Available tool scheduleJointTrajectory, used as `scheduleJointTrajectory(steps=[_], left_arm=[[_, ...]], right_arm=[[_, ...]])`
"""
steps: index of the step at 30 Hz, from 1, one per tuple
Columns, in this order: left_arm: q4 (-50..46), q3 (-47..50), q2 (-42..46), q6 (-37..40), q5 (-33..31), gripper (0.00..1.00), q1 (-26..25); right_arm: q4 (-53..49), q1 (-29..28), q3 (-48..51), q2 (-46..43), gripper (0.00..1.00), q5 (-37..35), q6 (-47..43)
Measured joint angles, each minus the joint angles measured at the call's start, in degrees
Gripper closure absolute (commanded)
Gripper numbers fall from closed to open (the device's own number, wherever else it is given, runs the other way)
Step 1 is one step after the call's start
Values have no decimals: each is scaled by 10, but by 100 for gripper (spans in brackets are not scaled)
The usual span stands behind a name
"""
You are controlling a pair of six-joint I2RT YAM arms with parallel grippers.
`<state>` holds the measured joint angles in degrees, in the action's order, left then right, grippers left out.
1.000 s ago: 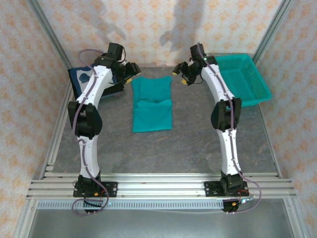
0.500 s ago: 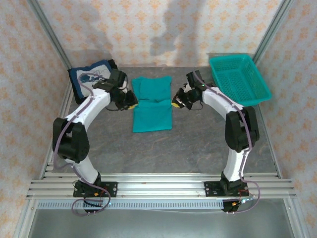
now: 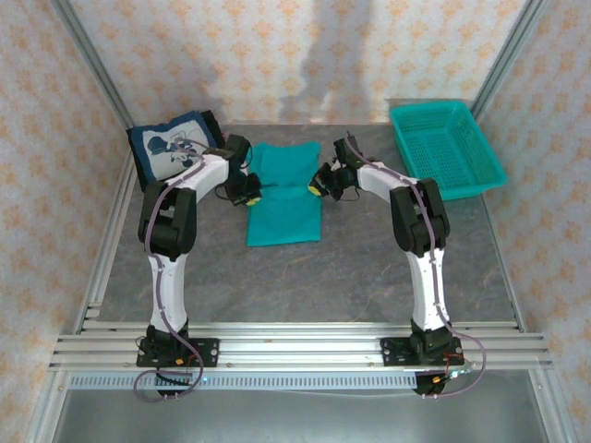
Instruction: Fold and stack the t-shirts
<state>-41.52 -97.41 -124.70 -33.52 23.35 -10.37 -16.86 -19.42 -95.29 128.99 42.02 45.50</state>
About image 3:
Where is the teal t-shirt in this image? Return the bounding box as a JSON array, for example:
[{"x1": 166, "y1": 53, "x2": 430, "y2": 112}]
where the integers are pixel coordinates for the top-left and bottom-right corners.
[{"x1": 245, "y1": 140, "x2": 323, "y2": 248}]

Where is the folded navy cartoon print t-shirt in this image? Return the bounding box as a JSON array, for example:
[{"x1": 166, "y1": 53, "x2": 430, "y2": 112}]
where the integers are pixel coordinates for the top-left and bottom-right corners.
[{"x1": 126, "y1": 111, "x2": 221, "y2": 186}]

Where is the teal plastic basket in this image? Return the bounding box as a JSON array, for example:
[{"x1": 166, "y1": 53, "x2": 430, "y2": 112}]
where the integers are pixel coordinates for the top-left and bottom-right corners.
[{"x1": 389, "y1": 101, "x2": 510, "y2": 202}]

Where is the grey metal panel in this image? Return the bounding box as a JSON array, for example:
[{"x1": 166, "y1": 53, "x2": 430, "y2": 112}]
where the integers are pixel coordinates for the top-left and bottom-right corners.
[{"x1": 48, "y1": 388, "x2": 553, "y2": 443}]

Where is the aluminium cross rail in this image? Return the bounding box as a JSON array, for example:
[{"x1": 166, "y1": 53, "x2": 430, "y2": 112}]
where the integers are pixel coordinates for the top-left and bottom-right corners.
[{"x1": 48, "y1": 321, "x2": 555, "y2": 371}]

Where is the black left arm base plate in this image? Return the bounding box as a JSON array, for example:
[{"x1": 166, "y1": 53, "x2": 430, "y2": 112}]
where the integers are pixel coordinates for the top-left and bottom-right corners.
[{"x1": 135, "y1": 337, "x2": 220, "y2": 369}]

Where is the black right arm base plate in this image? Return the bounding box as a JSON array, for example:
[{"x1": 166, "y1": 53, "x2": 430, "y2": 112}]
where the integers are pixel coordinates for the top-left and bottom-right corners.
[{"x1": 379, "y1": 336, "x2": 465, "y2": 369}]

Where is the grey slotted cable duct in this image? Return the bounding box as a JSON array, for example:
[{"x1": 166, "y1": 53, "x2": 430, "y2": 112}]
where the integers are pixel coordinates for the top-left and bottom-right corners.
[{"x1": 67, "y1": 372, "x2": 419, "y2": 391}]

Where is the aluminium frame post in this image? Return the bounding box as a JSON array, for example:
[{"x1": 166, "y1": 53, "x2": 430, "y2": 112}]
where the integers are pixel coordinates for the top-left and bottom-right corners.
[
  {"x1": 472, "y1": 0, "x2": 551, "y2": 110},
  {"x1": 48, "y1": 0, "x2": 136, "y2": 131}
]

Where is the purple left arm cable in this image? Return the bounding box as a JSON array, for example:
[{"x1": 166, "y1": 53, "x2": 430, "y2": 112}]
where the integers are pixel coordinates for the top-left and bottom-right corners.
[{"x1": 133, "y1": 135, "x2": 233, "y2": 403}]

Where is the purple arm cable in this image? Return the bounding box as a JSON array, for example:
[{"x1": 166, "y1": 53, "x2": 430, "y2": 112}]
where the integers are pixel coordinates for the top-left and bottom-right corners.
[
  {"x1": 133, "y1": 135, "x2": 233, "y2": 403},
  {"x1": 345, "y1": 132, "x2": 488, "y2": 401}
]

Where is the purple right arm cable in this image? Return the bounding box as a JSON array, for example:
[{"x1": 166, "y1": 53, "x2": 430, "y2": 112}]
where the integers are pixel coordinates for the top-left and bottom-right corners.
[{"x1": 345, "y1": 132, "x2": 488, "y2": 401}]

